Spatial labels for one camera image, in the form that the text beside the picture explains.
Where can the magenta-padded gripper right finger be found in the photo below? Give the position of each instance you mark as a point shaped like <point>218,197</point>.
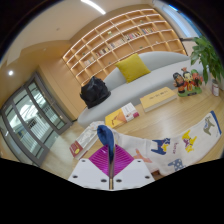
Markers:
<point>136,171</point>

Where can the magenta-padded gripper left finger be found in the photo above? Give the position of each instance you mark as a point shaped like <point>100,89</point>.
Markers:
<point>86,171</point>

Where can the white towel with animal print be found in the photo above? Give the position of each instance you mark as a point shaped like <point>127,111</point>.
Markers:
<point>166,146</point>

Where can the red and white book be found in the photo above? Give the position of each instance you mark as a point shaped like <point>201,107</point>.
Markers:
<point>83,141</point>

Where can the yellow and white book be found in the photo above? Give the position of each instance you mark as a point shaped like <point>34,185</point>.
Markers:
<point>121,115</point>

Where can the plain yellow book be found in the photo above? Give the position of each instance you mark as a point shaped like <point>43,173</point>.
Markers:
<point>157,99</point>

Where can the grey framed glass door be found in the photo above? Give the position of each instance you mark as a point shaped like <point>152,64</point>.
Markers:
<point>33,116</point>

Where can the black bag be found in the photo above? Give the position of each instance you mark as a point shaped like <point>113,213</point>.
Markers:
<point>94,92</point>

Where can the light grey curved sofa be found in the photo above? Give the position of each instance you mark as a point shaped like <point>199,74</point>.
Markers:
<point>146,83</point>

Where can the colourful cartoon figurine group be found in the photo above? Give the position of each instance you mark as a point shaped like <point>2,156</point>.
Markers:
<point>187,83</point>

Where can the yellow cushion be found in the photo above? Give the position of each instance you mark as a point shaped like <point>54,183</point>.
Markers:
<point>132,67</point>

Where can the small white jar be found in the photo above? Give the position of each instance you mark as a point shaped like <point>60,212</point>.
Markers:
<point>215,88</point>

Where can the round ceiling spotlight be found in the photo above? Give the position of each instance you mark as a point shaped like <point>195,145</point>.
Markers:
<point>11,72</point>

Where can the green potted plant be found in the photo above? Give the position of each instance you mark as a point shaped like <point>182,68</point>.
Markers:
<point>208,56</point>

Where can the white sheer curtain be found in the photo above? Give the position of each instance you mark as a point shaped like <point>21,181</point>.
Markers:
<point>180,18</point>

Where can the long ceiling light strip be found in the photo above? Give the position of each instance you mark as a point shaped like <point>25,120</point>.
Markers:
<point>93,6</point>

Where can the wooden wall shelf unit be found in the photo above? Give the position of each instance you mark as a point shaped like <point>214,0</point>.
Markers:
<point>123,40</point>

